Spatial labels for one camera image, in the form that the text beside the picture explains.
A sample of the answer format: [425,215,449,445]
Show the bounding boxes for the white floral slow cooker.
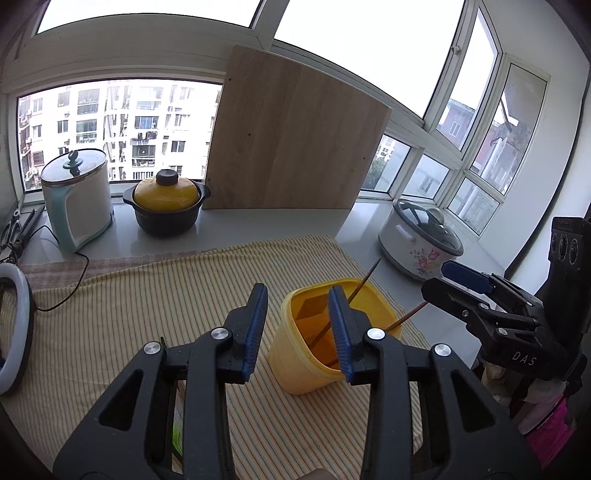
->
[378,198,464,282]

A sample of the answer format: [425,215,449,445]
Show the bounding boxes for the brown wooden chopstick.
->
[312,257,382,347]
[383,301,430,333]

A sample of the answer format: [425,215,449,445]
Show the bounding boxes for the yellow plastic container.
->
[268,278,403,396]

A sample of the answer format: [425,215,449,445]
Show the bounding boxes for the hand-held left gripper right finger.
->
[327,285,541,480]

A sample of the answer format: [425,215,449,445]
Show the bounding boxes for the light wooden board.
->
[202,45,393,210]

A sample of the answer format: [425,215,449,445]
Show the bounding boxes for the black power cable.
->
[33,224,90,312]

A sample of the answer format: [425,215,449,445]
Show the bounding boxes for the black scissors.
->
[0,208,47,264]

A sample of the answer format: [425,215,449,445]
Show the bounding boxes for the striped table cloth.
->
[0,234,430,480]

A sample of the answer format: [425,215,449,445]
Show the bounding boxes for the white and teal electric kettle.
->
[40,148,115,254]

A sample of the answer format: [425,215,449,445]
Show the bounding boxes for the pink cloth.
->
[510,383,579,469]

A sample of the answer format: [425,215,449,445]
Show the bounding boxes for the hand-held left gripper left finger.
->
[53,283,269,480]

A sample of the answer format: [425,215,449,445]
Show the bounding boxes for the white ring light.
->
[0,263,35,396]

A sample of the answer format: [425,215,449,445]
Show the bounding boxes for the white window frame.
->
[0,0,555,237]

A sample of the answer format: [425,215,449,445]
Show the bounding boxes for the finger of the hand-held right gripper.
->
[420,276,560,344]
[441,260,543,317]

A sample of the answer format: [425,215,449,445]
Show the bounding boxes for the black pot with yellow lid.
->
[123,169,211,238]

